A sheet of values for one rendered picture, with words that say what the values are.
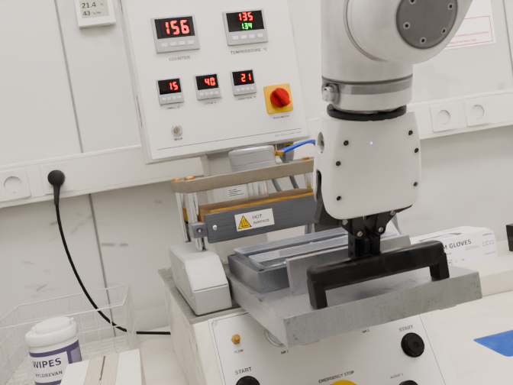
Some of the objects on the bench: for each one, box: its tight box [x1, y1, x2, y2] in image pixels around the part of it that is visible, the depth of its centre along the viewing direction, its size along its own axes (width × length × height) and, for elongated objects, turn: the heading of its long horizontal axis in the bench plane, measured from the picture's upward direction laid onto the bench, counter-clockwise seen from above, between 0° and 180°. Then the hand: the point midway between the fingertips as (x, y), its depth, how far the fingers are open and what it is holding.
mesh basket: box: [0, 284, 139, 385], centre depth 122 cm, size 22×26×13 cm
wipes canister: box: [25, 317, 82, 385], centre depth 98 cm, size 9×9×15 cm
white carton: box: [409, 226, 498, 267], centre depth 138 cm, size 12×23×7 cm
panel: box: [208, 311, 447, 385], centre depth 73 cm, size 2×30×19 cm
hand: (363, 248), depth 59 cm, fingers closed, pressing on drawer
